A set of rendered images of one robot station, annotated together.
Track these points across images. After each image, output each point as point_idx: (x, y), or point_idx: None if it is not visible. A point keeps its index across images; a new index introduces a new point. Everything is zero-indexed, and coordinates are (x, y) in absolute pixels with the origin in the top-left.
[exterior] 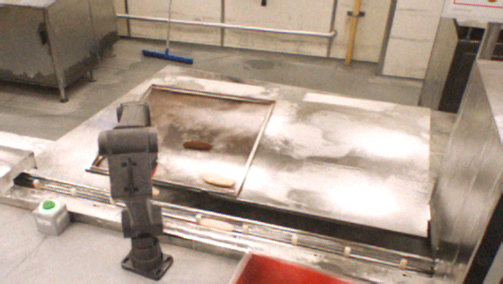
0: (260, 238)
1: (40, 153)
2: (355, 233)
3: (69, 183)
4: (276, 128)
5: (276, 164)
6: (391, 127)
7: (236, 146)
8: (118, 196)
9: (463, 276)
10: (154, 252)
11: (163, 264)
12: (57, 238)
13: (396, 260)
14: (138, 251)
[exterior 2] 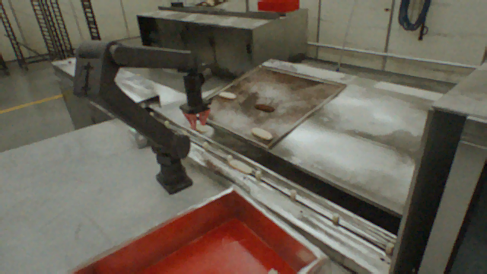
0: (265, 185)
1: (175, 101)
2: (365, 207)
3: (169, 119)
4: (335, 104)
5: (316, 131)
6: None
7: (294, 112)
8: (77, 93)
9: (391, 267)
10: (173, 170)
11: (180, 183)
12: (137, 150)
13: (386, 243)
14: (160, 166)
